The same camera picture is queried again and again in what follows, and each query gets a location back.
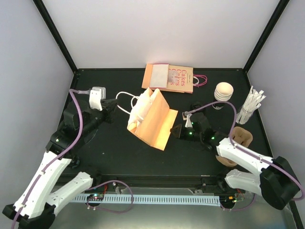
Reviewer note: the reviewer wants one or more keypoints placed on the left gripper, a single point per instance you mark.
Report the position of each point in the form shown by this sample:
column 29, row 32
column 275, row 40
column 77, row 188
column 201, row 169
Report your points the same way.
column 109, row 109

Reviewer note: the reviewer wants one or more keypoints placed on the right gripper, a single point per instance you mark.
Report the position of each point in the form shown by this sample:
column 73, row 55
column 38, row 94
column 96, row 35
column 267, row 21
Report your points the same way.
column 180, row 132

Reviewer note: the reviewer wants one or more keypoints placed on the orange paper bag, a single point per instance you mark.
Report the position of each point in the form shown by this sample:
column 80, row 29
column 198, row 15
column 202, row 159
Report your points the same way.
column 151, row 118

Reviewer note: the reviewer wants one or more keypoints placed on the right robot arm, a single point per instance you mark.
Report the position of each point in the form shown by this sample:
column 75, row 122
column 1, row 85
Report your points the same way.
column 273, row 179

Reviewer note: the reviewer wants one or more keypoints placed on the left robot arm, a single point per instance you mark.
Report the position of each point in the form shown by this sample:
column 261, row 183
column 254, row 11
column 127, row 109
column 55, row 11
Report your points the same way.
column 39, row 204

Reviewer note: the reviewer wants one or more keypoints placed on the stack of black lids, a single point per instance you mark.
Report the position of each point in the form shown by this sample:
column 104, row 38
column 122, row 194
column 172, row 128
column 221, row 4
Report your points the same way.
column 197, row 105

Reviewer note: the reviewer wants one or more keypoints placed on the Cakes printed paper bag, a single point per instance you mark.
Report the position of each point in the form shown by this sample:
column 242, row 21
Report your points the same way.
column 182, row 80

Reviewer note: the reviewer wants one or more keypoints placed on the orange flat bag stack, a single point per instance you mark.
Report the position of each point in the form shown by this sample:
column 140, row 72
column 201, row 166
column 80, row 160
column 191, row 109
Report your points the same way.
column 156, row 76

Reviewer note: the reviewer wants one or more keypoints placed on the brown pulp cup carrier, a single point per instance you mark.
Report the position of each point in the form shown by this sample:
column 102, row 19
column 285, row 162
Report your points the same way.
column 225, row 161

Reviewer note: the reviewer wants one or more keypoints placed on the stack of paper cups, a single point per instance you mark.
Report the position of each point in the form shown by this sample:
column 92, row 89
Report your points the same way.
column 223, row 92

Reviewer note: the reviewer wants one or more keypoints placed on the jar of white stirrers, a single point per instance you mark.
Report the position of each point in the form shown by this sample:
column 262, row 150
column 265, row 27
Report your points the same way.
column 252, row 103

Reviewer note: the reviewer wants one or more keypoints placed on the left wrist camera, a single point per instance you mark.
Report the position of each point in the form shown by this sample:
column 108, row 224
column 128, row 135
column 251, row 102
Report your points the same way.
column 96, row 95

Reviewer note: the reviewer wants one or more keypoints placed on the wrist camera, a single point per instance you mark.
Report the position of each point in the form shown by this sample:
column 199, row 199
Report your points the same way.
column 186, row 118
column 96, row 95

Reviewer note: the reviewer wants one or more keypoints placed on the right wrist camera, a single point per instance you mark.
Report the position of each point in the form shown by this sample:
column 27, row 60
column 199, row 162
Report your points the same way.
column 186, row 118

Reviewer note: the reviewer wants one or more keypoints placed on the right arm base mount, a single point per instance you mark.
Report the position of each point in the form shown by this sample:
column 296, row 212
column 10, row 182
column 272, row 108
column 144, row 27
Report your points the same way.
column 216, row 185

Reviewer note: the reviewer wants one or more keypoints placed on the light blue cable duct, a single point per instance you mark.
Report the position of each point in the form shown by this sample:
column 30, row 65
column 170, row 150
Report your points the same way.
column 149, row 199

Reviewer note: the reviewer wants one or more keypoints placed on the black frame post left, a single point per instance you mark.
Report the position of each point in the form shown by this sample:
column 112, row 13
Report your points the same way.
column 55, row 33

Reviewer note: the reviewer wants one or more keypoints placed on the black frame post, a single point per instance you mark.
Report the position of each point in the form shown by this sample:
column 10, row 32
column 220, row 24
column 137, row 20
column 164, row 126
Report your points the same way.
column 281, row 6
column 55, row 33

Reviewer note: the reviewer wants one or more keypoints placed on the black frame post right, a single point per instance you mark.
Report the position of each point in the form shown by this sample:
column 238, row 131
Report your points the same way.
column 281, row 6

